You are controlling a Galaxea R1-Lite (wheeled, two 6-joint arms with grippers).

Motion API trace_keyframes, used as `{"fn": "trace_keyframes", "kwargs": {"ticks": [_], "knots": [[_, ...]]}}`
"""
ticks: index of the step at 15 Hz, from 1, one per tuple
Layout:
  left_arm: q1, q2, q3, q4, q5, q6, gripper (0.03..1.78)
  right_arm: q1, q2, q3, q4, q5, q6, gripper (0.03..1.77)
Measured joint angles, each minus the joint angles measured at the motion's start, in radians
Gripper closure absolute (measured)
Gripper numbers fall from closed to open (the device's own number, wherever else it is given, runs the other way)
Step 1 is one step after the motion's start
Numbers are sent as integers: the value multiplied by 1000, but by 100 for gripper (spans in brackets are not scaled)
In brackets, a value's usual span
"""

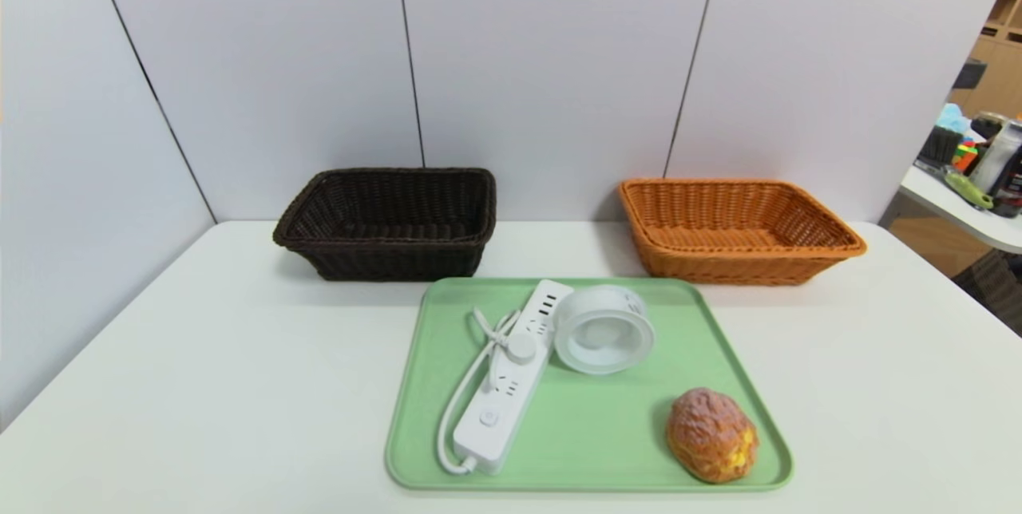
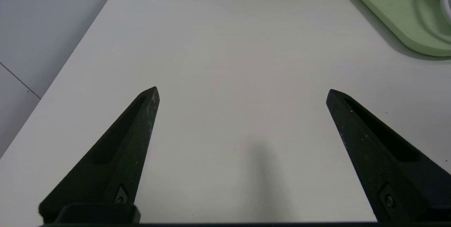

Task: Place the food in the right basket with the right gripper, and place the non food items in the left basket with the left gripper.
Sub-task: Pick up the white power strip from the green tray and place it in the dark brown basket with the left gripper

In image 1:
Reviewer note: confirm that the white round tape roll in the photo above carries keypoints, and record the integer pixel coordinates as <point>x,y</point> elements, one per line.
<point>603,330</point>

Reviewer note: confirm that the brown cream puff bun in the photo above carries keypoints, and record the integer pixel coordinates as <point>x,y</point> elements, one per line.
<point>711,434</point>

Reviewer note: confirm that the dark brown wicker basket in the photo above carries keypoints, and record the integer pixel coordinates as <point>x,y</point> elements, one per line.
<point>383,258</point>

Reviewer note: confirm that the orange wicker basket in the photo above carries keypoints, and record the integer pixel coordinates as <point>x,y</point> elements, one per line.
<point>718,266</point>

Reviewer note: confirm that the small black mesh basket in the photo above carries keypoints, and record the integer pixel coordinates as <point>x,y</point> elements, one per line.
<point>940,145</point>

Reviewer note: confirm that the light green plastic tray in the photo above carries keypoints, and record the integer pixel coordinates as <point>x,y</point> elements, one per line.
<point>591,426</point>

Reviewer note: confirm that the white side table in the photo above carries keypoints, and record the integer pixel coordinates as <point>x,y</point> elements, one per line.
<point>942,207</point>

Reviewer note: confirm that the light blue cloth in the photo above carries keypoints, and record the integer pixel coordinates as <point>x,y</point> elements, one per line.
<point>954,116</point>

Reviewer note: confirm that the green plastic tool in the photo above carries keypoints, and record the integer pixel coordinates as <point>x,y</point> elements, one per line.
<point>970,188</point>

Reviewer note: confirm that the colourful puzzle cube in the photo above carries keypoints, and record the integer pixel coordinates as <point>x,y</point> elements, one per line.
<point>966,155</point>

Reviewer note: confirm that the white plastic bottle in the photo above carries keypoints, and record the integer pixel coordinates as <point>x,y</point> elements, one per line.
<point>998,163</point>

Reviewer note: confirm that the dark grey woven chair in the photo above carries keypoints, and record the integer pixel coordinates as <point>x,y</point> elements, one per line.
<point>998,290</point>

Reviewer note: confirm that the wooden shelf cabinet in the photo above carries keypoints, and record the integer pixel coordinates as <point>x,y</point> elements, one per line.
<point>1002,75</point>

